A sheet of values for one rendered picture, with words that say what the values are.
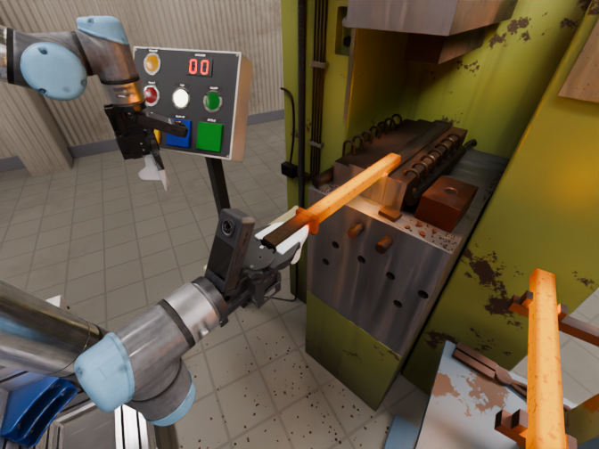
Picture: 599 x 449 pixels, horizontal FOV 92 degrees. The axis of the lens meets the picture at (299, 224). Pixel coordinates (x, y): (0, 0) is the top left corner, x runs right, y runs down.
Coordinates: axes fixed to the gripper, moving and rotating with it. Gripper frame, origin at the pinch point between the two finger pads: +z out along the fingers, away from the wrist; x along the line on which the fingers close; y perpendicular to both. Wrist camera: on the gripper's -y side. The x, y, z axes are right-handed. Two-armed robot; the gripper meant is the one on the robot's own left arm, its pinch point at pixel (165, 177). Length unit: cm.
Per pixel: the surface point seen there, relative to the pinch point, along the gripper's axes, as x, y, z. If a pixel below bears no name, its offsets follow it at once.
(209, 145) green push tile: -1.7, -13.7, -5.6
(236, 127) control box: -0.6, -21.6, -9.6
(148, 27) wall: -265, -30, -11
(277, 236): 44.3, -12.9, -8.3
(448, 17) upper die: 39, -47, -36
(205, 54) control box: -13.3, -19.6, -25.6
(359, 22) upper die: 24, -41, -35
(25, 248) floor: -130, 94, 94
